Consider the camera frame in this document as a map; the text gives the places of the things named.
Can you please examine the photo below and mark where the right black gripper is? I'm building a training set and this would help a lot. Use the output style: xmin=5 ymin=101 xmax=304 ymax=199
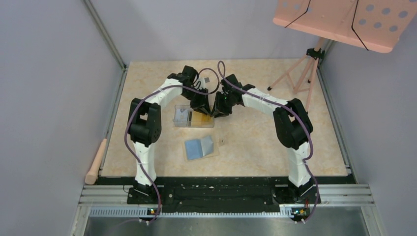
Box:
xmin=210 ymin=91 xmax=235 ymax=118

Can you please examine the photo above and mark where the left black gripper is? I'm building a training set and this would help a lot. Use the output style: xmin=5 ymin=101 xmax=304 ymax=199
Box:
xmin=182 ymin=87 xmax=211 ymax=116

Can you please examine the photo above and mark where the yellow credit card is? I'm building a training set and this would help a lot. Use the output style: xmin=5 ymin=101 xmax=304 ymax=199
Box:
xmin=190 ymin=111 xmax=214 ymax=128

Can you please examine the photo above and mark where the clear plastic card box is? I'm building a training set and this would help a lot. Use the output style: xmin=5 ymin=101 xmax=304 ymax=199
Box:
xmin=173 ymin=105 xmax=215 ymax=128

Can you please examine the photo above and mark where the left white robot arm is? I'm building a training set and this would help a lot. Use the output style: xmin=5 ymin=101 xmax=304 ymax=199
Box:
xmin=124 ymin=65 xmax=211 ymax=203

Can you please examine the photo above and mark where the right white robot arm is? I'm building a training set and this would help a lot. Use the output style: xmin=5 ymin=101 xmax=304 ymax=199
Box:
xmin=212 ymin=74 xmax=320 ymax=204

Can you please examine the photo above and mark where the grey credit card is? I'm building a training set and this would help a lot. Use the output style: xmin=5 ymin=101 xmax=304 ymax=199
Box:
xmin=173 ymin=108 xmax=192 ymax=127

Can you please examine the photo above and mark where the pink music stand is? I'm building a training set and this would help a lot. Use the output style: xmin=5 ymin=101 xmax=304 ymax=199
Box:
xmin=268 ymin=0 xmax=417 ymax=109

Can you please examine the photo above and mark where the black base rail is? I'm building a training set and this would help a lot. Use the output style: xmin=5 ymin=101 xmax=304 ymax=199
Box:
xmin=127 ymin=177 xmax=321 ymax=213

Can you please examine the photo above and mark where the wooden mallet handle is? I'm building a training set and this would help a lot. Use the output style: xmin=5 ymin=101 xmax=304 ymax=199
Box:
xmin=85 ymin=138 xmax=107 ymax=185

